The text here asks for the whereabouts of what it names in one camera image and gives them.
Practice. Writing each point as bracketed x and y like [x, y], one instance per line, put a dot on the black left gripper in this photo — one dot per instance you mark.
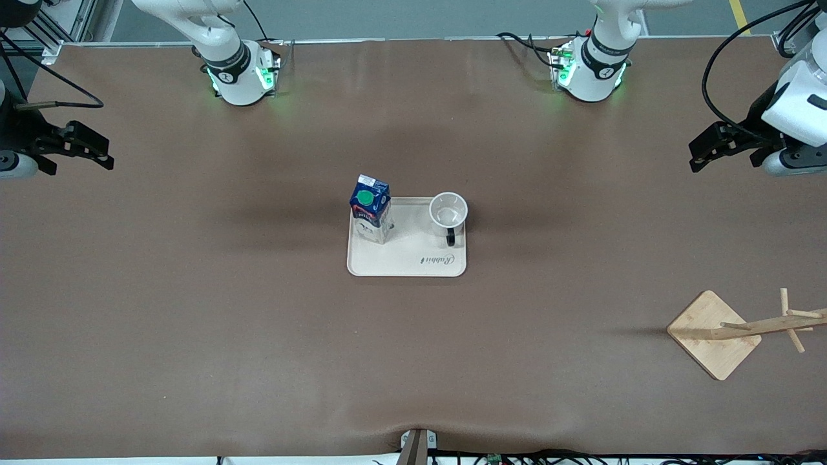
[753, 125]

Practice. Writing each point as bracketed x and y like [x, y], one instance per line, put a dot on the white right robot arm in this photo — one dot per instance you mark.
[226, 71]

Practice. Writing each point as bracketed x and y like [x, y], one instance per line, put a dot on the brown table mat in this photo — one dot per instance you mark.
[413, 355]

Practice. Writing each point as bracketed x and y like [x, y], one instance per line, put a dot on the bamboo mug rack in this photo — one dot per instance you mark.
[704, 336]

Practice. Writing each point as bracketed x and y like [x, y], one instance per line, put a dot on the white rabbit print tray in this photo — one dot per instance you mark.
[413, 258]

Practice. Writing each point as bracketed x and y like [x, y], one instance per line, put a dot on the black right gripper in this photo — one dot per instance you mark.
[20, 132]

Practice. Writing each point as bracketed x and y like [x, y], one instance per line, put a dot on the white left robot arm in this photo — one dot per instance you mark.
[597, 71]

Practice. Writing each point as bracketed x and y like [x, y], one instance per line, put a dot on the blue milk carton green cap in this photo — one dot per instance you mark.
[371, 213]

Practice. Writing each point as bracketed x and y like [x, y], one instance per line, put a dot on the small green circuit board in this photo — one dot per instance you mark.
[495, 459]

